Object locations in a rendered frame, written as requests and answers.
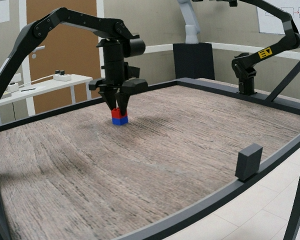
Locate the red toy brick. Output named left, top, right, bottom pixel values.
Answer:
left=111, top=107, right=128, bottom=119

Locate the blue block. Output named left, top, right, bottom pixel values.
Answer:
left=112, top=116, right=128, bottom=126

